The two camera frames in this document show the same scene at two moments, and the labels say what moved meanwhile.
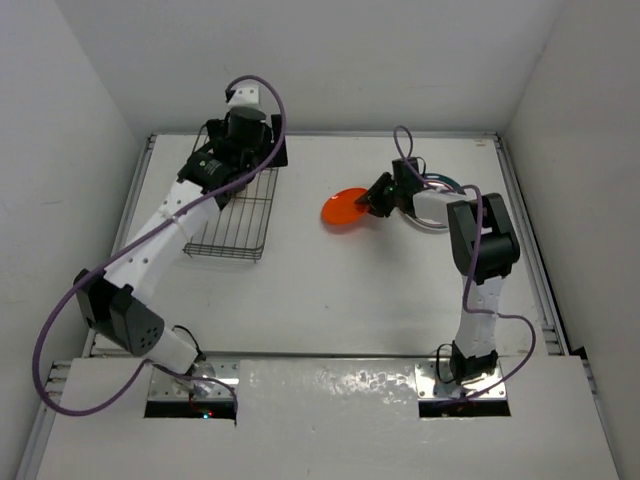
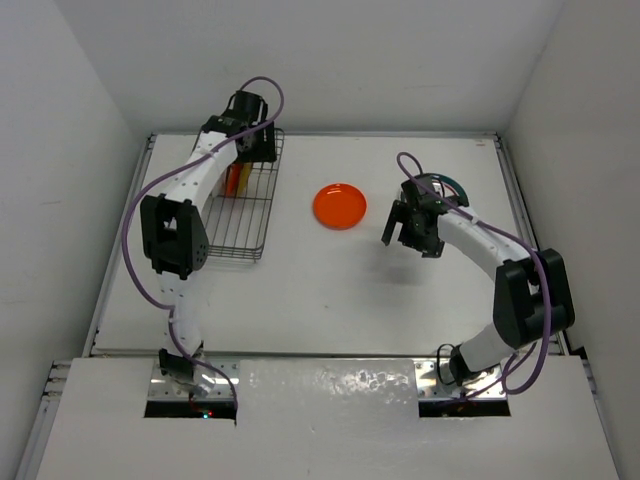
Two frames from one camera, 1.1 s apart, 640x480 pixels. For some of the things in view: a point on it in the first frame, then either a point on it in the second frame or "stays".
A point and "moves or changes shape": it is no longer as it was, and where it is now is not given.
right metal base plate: [436, 381] stays
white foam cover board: [333, 420] stays
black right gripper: [374, 199] to [430, 246]
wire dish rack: [239, 225] stays
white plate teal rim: [436, 181] stays
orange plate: [340, 208] moves or changes shape
